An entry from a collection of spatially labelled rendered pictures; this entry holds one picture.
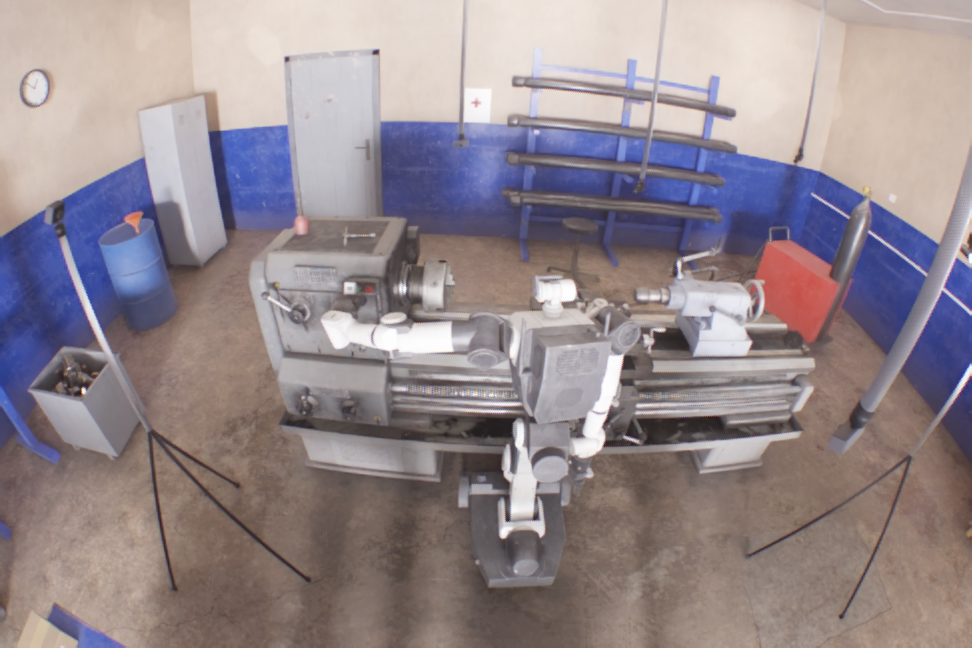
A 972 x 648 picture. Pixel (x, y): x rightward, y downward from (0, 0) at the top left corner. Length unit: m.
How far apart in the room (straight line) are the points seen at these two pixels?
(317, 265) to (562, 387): 1.09
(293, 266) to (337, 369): 0.50
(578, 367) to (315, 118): 4.39
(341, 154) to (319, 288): 3.39
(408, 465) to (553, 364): 1.47
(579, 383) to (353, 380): 1.07
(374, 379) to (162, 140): 3.72
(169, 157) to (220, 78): 1.30
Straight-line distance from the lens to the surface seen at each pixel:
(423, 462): 2.44
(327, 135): 5.10
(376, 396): 1.95
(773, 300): 4.52
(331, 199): 5.30
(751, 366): 2.41
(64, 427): 3.47
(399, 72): 4.82
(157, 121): 4.96
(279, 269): 1.88
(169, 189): 5.07
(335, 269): 1.76
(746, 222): 6.01
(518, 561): 1.95
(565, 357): 1.18
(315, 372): 2.03
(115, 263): 4.24
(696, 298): 2.16
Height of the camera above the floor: 2.12
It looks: 30 degrees down
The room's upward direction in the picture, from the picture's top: 3 degrees clockwise
